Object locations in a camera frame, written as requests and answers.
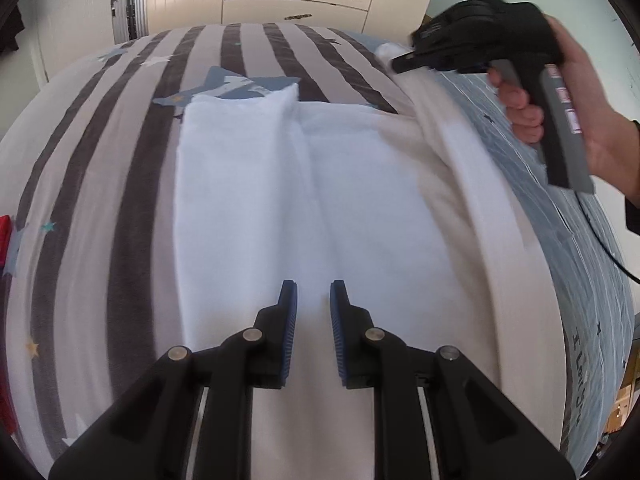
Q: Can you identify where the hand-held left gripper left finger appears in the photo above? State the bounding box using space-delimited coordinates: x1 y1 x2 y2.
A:
48 280 299 480

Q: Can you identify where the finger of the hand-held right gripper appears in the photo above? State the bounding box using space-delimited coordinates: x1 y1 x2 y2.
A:
390 49 490 76

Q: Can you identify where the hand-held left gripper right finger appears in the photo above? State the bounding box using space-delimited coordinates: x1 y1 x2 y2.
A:
329 280 577 480

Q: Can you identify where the white polo shirt striped collar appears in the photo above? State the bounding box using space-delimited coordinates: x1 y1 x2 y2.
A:
172 41 566 480

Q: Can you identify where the person's right forearm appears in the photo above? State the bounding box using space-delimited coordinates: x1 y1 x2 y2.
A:
612 110 640 235

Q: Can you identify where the person's right hand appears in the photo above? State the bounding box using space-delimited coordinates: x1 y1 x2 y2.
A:
487 15 627 183

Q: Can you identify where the bed with striped star bedding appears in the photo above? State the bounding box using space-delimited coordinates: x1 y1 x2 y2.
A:
0 22 638 480

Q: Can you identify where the grey ribbed suitcase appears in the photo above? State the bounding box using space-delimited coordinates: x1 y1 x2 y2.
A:
110 0 150 45

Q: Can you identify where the folded red cloth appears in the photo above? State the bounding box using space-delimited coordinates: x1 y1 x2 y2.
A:
0 214 20 436

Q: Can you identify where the white room door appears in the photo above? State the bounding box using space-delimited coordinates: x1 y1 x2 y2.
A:
35 0 123 83

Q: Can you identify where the black cable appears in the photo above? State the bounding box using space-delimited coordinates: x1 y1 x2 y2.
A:
574 191 640 283

